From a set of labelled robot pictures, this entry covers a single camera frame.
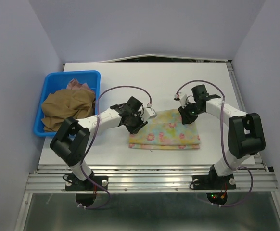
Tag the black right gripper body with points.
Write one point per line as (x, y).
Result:
(190, 112)

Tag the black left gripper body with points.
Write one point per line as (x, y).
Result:
(135, 123)

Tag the floral pastel skirt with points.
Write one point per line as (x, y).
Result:
(166, 132)

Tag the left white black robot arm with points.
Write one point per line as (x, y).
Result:
(71, 140)

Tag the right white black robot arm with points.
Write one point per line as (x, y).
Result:
(241, 133)

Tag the pink skirt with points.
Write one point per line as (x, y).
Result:
(74, 84)

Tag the brown skirt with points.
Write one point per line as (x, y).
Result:
(66, 103)

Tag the blue plastic bin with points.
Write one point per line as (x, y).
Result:
(57, 81)

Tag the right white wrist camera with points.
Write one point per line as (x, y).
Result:
(182, 98)

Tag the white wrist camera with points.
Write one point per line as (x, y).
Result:
(182, 98)
(148, 113)

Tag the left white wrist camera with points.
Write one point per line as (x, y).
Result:
(148, 113)

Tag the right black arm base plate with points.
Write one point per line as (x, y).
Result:
(205, 182)

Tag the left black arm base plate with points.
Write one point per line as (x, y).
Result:
(73, 184)

